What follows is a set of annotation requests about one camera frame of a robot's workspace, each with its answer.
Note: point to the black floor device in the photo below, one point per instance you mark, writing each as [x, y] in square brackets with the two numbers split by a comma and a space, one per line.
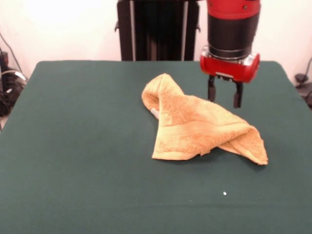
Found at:
[306, 91]

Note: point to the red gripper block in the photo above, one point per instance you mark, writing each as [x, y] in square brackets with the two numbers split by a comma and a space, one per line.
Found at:
[229, 69]

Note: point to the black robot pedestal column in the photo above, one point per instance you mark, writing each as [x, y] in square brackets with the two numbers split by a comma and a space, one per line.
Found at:
[158, 31]

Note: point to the orange terry towel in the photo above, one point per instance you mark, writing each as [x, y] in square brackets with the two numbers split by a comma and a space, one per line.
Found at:
[195, 126]

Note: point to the dark green table cloth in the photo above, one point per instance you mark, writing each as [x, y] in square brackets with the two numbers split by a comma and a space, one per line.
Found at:
[73, 146]

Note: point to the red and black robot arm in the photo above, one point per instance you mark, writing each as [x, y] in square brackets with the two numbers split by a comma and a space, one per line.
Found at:
[231, 31]

